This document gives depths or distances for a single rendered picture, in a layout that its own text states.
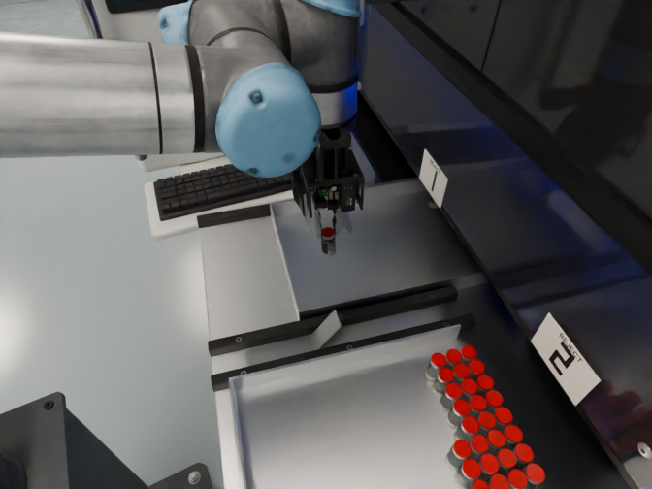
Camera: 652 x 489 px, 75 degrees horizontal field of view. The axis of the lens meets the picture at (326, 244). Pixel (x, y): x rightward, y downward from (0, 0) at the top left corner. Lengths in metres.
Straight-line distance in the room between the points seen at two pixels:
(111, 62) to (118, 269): 1.85
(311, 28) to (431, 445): 0.50
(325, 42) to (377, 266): 0.43
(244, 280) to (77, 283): 1.46
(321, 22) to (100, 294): 1.76
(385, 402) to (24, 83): 0.52
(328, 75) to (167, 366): 1.43
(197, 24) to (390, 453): 0.52
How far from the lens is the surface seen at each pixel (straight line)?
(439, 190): 0.72
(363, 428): 0.61
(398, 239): 0.81
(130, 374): 1.78
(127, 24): 1.02
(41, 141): 0.32
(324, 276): 0.74
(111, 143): 0.32
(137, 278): 2.05
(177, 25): 0.43
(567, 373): 0.56
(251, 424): 0.62
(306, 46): 0.45
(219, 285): 0.75
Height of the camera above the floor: 1.45
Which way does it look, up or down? 46 degrees down
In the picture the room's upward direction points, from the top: straight up
